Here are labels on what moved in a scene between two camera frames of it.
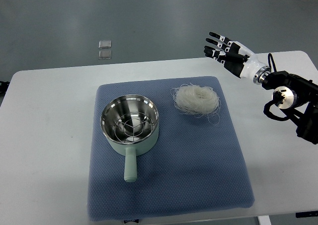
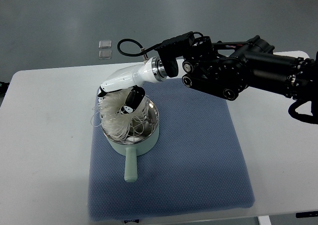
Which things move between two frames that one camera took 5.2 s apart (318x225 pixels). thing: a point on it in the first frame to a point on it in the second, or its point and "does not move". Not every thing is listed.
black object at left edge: [3, 87] does not move
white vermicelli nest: [197, 101] to [122, 125]
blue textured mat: [198, 166] does not move
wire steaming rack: [132, 127] does not move
